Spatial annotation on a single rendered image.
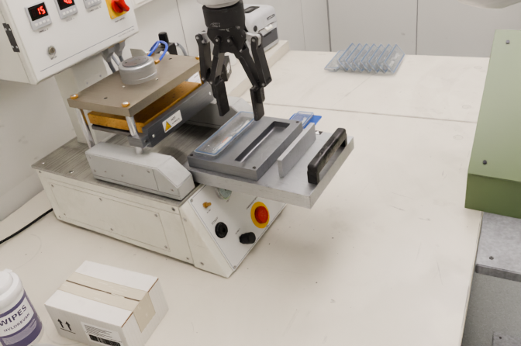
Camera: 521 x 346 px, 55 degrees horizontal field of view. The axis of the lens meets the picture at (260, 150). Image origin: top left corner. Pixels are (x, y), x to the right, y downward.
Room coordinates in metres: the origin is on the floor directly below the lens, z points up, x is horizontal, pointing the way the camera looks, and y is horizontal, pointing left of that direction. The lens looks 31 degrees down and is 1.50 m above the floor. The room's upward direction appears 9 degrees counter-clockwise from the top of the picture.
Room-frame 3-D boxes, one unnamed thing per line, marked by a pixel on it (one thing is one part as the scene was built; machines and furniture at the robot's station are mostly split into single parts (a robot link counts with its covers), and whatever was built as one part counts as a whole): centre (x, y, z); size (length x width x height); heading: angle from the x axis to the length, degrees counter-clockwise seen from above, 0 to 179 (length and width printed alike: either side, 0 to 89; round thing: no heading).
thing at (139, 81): (1.09, 0.25, 1.08); 0.31 x 0.24 x 0.13; 146
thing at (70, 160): (1.08, 0.27, 0.93); 0.46 x 0.35 x 0.01; 56
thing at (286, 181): (0.89, -0.01, 0.97); 0.30 x 0.22 x 0.08; 56
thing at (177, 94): (1.07, 0.23, 1.07); 0.22 x 0.17 x 0.10; 146
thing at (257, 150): (0.91, 0.03, 0.98); 0.20 x 0.17 x 0.03; 146
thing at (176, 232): (1.07, 0.22, 0.84); 0.53 x 0.37 x 0.17; 56
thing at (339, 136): (0.81, -0.13, 0.99); 0.15 x 0.02 x 0.04; 146
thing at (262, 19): (2.04, -0.01, 0.88); 0.25 x 0.20 x 0.17; 53
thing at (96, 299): (0.70, 0.34, 0.80); 0.19 x 0.13 x 0.09; 59
